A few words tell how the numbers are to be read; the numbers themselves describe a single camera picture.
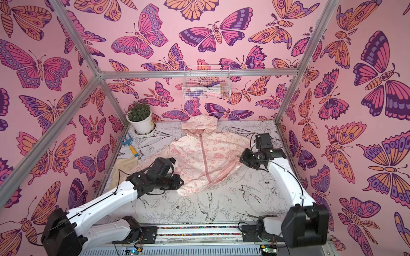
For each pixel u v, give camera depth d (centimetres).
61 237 39
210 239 73
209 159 99
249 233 73
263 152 59
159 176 61
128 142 109
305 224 40
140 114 103
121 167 97
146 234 74
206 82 97
